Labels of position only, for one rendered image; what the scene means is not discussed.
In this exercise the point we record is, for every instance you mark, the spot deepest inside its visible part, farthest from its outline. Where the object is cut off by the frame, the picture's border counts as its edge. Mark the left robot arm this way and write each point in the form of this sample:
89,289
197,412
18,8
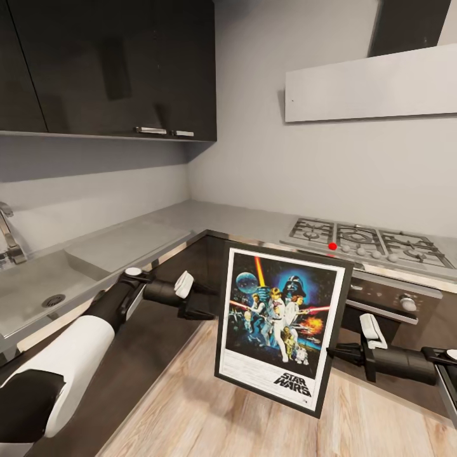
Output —
43,394

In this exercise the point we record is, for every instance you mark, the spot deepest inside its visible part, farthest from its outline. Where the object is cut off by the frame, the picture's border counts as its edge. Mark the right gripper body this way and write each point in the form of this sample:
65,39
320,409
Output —
392,361

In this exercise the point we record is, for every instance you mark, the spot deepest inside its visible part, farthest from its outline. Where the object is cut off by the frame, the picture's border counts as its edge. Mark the oven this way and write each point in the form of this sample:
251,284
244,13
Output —
402,310

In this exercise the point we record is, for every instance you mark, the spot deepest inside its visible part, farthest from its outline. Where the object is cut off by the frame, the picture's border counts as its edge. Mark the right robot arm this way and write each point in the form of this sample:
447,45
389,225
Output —
433,366

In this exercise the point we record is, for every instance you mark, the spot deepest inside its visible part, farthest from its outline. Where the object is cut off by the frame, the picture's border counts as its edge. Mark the poster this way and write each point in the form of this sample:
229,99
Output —
279,311

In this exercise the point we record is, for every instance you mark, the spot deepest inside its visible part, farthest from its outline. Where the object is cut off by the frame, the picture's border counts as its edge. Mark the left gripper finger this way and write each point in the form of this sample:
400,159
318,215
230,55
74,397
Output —
192,313
204,290

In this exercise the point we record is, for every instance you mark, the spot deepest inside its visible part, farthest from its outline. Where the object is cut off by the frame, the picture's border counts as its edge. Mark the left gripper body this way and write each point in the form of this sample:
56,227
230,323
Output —
167,297

